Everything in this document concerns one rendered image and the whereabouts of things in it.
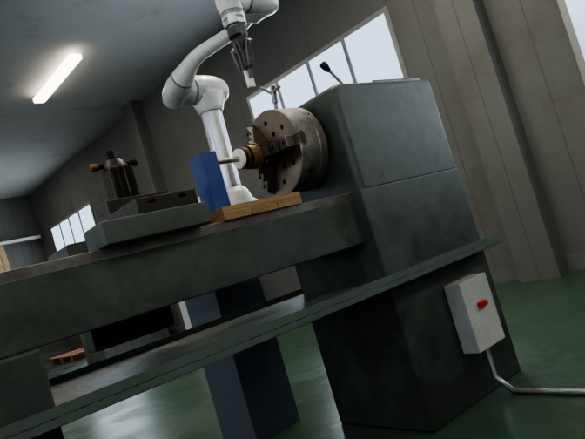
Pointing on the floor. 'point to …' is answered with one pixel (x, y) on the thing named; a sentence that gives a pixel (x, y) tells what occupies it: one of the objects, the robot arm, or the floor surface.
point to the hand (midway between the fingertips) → (249, 78)
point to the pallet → (69, 356)
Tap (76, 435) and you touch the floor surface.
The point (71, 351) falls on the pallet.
